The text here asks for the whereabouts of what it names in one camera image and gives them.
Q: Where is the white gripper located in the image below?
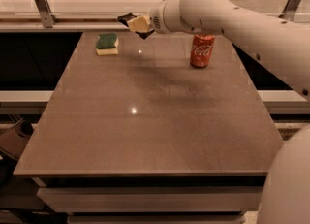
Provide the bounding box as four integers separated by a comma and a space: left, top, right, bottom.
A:
127, 0, 178, 34

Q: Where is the black rxbar chocolate bar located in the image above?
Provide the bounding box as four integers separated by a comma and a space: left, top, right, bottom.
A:
117, 13, 154, 39

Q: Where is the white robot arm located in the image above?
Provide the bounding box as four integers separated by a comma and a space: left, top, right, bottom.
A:
127, 0, 310, 224

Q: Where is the green and yellow sponge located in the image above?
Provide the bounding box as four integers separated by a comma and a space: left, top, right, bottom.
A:
96, 33, 119, 56

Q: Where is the red coca-cola can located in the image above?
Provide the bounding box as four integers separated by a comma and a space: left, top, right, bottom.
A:
190, 35, 215, 68

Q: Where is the dark chair at left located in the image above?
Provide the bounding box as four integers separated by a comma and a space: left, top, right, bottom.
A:
0, 119, 34, 186

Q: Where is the grey upper drawer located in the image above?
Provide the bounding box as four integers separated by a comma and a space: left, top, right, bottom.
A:
38, 186, 262, 213

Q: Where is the grey drawer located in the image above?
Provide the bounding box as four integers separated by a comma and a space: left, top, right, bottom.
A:
67, 215, 245, 224
38, 186, 262, 213

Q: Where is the grey lower drawer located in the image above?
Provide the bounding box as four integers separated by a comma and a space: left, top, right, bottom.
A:
67, 215, 245, 224

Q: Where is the left metal railing bracket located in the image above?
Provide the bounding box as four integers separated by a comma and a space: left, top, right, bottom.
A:
34, 0, 56, 28

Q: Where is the right metal railing bracket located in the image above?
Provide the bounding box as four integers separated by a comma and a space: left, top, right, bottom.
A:
279, 0, 301, 21

